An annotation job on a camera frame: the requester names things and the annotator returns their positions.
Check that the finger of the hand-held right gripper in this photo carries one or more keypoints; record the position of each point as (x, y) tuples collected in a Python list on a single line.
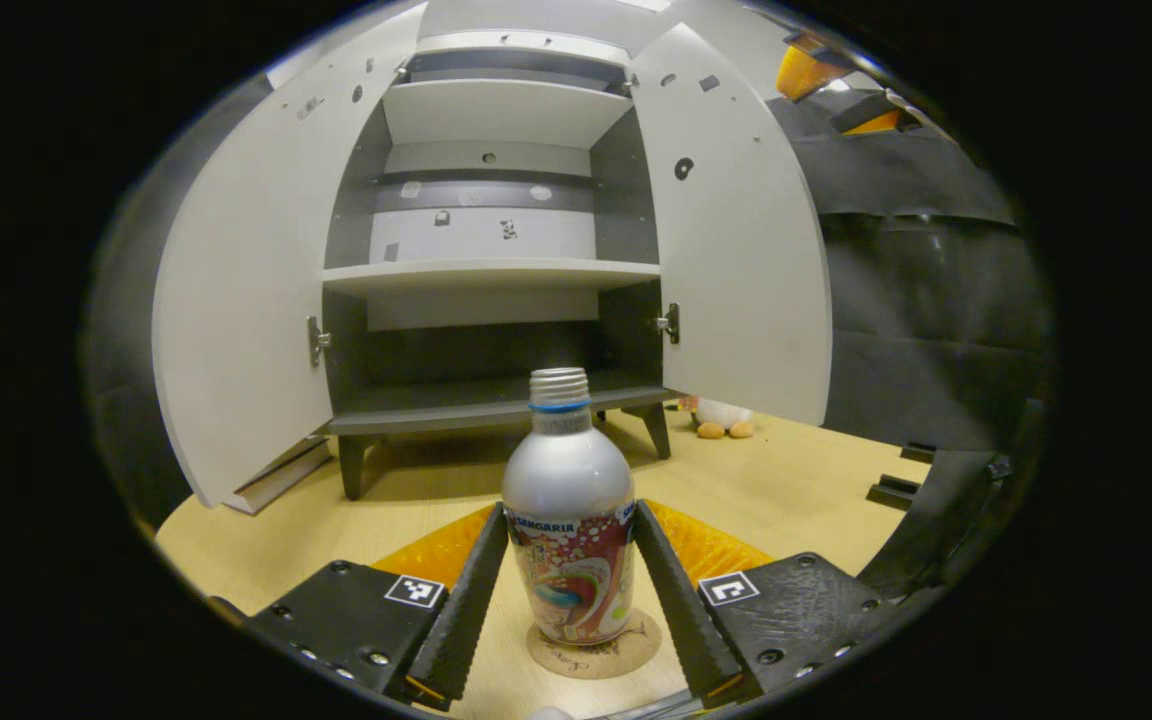
[(806, 72), (881, 118)]

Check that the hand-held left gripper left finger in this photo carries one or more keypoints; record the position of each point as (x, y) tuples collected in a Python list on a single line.
[(466, 600)]

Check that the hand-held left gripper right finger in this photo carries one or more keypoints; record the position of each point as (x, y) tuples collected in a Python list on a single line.
[(681, 610)]

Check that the round brown coaster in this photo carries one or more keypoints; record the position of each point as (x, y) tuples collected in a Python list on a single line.
[(596, 660)]

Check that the silver bottle with colourful label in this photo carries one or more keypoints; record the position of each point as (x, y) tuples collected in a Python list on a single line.
[(566, 490)]

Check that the white cabinet door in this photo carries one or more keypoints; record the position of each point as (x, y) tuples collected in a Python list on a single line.
[(246, 300), (736, 270)]

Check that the white cabinet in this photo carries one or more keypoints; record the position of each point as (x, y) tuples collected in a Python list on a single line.
[(486, 275)]

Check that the white cabinet drawer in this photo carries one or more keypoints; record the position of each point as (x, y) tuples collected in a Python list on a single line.
[(521, 43)]

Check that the black backdrop cloth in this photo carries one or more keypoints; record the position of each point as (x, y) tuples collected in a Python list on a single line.
[(926, 300)]

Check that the white plush toy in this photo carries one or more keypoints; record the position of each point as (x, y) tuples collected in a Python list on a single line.
[(721, 415)]

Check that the black backdrop stand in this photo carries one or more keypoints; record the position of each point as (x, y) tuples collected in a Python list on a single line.
[(936, 520)]

